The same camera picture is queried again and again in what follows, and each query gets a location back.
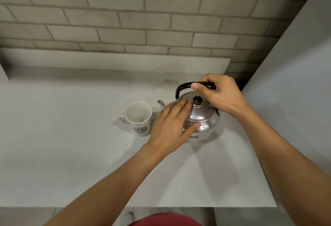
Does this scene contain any person's right hand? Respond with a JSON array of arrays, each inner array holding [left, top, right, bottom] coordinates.
[[190, 73, 251, 123]]

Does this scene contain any person's left hand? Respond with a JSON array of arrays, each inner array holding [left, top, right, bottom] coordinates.
[[143, 99, 202, 157]]

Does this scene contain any steel kettle with black handle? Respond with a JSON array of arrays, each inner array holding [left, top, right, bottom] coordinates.
[[157, 81, 221, 141]]

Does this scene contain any steel kettle lid black knob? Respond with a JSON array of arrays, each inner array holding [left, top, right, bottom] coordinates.
[[178, 91, 217, 122]]

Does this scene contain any person's left forearm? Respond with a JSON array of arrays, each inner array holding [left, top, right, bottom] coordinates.
[[43, 144, 167, 226]]

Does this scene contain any person's right forearm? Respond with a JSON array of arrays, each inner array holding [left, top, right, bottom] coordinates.
[[234, 105, 331, 226]]

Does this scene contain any white mug with grey print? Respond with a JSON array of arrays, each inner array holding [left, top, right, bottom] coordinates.
[[118, 101, 153, 137]]

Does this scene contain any person's red garment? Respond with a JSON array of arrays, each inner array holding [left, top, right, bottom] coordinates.
[[129, 213, 204, 226]]

